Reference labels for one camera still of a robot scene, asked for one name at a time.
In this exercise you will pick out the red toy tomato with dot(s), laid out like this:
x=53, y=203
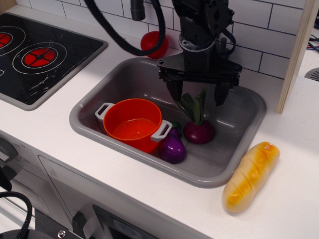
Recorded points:
x=149, y=41

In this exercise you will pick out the purple toy beet green leaves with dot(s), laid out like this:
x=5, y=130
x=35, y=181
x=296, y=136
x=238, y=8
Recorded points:
x=198, y=130

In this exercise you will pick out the grey plastic sink basin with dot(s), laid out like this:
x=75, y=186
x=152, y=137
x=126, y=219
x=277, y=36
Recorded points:
x=206, y=165

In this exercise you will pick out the toy bread loaf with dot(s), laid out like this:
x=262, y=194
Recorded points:
x=250, y=176

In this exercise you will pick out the black toy stove top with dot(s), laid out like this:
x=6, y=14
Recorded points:
x=37, y=59

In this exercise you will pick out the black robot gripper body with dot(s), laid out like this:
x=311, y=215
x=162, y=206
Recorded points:
x=199, y=64

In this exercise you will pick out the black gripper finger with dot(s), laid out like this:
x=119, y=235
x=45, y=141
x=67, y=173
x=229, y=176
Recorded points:
x=220, y=94
x=175, y=88

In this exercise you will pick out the white toy kitchen front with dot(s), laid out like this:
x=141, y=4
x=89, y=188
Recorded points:
x=105, y=186

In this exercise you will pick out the grey oven knob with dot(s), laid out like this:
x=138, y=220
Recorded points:
x=7, y=151

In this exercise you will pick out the purple toy eggplant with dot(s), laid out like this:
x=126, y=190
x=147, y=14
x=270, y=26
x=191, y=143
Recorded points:
x=171, y=148

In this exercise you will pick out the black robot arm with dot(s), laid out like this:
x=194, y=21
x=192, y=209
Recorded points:
x=201, y=22

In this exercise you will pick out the dark grey toy faucet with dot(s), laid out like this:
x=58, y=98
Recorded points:
x=224, y=51

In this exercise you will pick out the orange toy pot grey handles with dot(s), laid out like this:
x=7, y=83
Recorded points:
x=135, y=122

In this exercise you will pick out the light wooden side panel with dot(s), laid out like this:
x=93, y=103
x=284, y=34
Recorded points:
x=305, y=28

